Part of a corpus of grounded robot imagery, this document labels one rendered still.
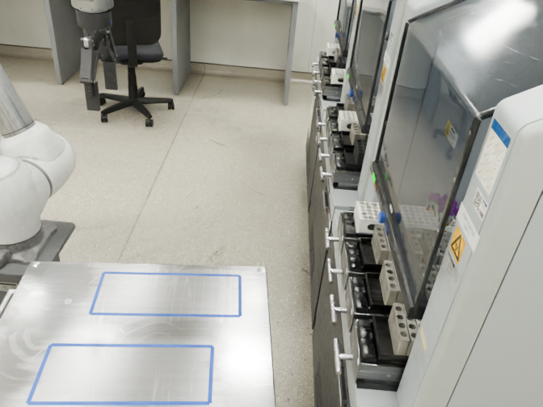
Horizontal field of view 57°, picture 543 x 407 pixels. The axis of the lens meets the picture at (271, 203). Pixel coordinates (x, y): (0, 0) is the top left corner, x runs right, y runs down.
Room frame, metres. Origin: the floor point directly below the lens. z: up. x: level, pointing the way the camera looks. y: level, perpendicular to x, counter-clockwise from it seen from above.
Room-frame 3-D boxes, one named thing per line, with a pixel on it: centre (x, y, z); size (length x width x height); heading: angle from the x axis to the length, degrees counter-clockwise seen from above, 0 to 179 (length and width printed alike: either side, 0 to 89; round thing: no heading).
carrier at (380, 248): (1.11, -0.31, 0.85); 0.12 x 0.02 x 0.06; 1
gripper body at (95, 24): (1.15, 0.44, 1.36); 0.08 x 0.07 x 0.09; 1
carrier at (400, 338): (0.81, -0.31, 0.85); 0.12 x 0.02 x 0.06; 0
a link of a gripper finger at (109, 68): (1.22, 0.44, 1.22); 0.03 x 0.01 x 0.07; 91
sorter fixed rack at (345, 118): (1.97, -0.40, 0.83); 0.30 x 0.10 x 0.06; 91
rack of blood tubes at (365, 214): (1.27, -0.41, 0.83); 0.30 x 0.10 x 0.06; 91
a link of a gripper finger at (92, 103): (1.09, 0.44, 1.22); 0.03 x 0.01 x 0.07; 91
